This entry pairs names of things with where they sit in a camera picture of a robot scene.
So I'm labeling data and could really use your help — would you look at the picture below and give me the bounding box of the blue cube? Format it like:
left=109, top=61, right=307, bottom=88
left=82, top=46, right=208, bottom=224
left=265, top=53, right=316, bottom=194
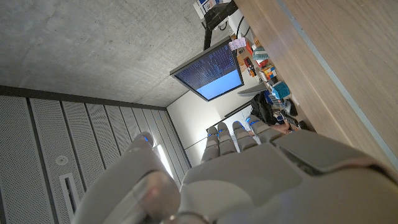
left=271, top=81, right=290, bottom=100

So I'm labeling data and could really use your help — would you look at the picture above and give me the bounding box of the pink sticky note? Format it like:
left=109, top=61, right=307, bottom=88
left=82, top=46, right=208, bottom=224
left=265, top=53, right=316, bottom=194
left=228, top=37, right=247, bottom=51

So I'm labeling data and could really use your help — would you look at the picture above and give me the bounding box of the computer monitor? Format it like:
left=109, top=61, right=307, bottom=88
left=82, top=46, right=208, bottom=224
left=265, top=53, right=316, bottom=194
left=169, top=36, right=245, bottom=103

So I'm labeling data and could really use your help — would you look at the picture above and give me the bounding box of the black backpack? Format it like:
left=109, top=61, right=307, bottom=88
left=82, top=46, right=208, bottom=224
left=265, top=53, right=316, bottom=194
left=250, top=91, right=277, bottom=125

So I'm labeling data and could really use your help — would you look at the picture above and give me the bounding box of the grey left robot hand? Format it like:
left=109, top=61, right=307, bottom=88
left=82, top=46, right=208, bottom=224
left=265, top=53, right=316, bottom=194
left=71, top=114, right=398, bottom=224

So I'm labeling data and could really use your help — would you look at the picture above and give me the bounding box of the colourful cube box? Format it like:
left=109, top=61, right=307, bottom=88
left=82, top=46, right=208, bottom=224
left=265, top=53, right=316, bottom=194
left=261, top=64, right=277, bottom=81

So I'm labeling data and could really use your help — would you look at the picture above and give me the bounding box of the grey tape outline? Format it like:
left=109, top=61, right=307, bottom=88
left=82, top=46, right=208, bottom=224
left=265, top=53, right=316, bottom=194
left=276, top=0, right=398, bottom=162

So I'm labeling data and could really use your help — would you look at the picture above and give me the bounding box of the ceiling vent slot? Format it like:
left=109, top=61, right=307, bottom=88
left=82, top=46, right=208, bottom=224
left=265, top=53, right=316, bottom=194
left=58, top=172, right=77, bottom=215

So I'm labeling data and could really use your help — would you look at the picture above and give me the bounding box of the black computer mouse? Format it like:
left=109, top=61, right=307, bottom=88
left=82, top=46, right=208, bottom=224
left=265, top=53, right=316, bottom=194
left=284, top=98, right=299, bottom=118

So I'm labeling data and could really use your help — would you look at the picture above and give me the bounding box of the grey green box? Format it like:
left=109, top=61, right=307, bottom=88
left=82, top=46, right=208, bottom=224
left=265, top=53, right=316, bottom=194
left=251, top=46, right=270, bottom=62

